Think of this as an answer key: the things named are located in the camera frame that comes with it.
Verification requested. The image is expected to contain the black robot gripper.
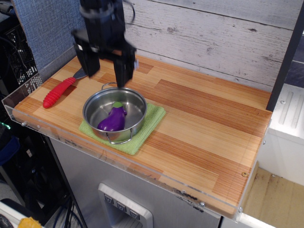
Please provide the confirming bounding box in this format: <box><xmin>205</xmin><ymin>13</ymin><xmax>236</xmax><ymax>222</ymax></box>
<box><xmin>72</xmin><ymin>7</ymin><xmax>136</xmax><ymax>88</ymax></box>

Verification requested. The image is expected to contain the purple toy eggplant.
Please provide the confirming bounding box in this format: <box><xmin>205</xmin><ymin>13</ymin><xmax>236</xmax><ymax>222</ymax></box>
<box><xmin>97</xmin><ymin>102</ymin><xmax>127</xmax><ymax>132</ymax></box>

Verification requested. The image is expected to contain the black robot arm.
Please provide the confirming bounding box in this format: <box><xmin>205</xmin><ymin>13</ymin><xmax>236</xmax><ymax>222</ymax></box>
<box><xmin>72</xmin><ymin>0</ymin><xmax>136</xmax><ymax>88</ymax></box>

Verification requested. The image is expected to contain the blue fabric panel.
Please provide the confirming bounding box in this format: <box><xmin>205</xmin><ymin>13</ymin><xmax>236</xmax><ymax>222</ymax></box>
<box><xmin>12</xmin><ymin>0</ymin><xmax>85</xmax><ymax>72</ymax></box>

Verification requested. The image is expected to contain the green folded cloth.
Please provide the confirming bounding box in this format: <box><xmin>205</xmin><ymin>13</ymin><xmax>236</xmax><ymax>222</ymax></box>
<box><xmin>78</xmin><ymin>104</ymin><xmax>166</xmax><ymax>155</ymax></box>

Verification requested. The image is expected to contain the black plastic crate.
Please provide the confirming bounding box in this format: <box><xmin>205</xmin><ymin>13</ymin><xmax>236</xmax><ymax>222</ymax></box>
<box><xmin>1</xmin><ymin>25</ymin><xmax>38</xmax><ymax>85</ymax></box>

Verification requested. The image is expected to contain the clear acrylic table guard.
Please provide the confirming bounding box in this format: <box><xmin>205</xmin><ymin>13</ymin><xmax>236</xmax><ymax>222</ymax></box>
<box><xmin>5</xmin><ymin>57</ymin><xmax>271</xmax><ymax>219</ymax></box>

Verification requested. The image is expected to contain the stainless steel cabinet with dispenser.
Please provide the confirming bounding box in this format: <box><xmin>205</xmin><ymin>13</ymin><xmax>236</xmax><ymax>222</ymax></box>
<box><xmin>50</xmin><ymin>139</ymin><xmax>222</xmax><ymax>228</ymax></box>

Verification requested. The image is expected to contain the yellow object bottom left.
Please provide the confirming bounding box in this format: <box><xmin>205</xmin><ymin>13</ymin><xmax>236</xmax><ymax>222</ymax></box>
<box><xmin>18</xmin><ymin>217</ymin><xmax>43</xmax><ymax>228</ymax></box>

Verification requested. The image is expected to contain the white appliance top right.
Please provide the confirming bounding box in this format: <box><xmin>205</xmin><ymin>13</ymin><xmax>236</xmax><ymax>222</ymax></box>
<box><xmin>257</xmin><ymin>84</ymin><xmax>304</xmax><ymax>185</ymax></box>

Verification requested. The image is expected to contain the silver metal bowl with handles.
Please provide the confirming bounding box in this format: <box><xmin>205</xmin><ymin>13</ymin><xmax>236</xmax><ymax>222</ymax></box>
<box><xmin>83</xmin><ymin>82</ymin><xmax>148</xmax><ymax>145</ymax></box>

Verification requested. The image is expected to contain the red handled grey fork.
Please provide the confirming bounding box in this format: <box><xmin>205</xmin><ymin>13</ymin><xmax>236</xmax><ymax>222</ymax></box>
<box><xmin>43</xmin><ymin>68</ymin><xmax>86</xmax><ymax>108</ymax></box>

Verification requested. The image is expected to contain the black vertical post right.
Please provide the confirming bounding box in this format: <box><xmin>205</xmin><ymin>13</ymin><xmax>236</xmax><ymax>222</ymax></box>
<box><xmin>266</xmin><ymin>2</ymin><xmax>304</xmax><ymax>112</ymax></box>

